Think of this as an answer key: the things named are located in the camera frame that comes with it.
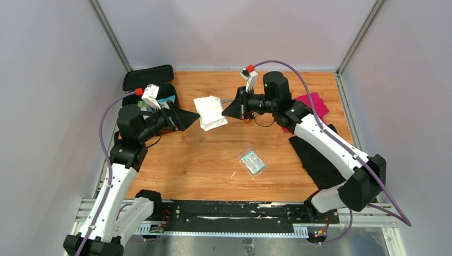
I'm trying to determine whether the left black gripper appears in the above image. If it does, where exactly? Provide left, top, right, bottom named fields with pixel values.
left=138, top=100, right=199, bottom=143

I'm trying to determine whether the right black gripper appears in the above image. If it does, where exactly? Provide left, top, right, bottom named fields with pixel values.
left=222, top=85, right=277, bottom=121

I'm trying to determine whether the white gauze pack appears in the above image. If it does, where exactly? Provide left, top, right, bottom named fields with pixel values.
left=193, top=95, right=228, bottom=131

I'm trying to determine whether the blue plaster pack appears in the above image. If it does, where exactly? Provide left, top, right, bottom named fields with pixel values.
left=157, top=95, right=176, bottom=106

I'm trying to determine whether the green small packet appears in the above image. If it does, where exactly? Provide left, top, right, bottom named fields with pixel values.
left=137, top=101, right=146, bottom=108

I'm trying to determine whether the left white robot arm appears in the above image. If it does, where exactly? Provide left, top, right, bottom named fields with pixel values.
left=63, top=101, right=200, bottom=255

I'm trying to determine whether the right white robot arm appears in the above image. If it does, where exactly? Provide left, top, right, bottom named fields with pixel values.
left=222, top=69, right=386, bottom=223

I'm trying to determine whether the red black medicine case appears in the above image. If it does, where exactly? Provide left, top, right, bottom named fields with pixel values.
left=123, top=65, right=180, bottom=107

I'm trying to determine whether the teal bandage plastic bag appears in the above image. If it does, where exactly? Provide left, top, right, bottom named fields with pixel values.
left=235, top=147, right=269, bottom=180

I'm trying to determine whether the pink cloth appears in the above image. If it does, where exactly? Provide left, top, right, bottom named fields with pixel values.
left=273, top=92, right=329, bottom=134

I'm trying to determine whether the black cloth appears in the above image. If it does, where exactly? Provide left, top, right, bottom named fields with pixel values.
left=288, top=136, right=345, bottom=190

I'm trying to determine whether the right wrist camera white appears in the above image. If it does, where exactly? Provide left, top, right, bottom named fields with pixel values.
left=240, top=65, right=258, bottom=92

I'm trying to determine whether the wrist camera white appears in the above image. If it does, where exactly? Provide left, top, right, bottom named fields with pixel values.
left=141, top=84, right=162, bottom=109
left=240, top=65, right=258, bottom=92

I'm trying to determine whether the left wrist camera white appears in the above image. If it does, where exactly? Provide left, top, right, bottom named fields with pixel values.
left=141, top=84, right=162, bottom=109

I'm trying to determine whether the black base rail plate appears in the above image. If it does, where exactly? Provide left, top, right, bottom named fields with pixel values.
left=146, top=200, right=340, bottom=235

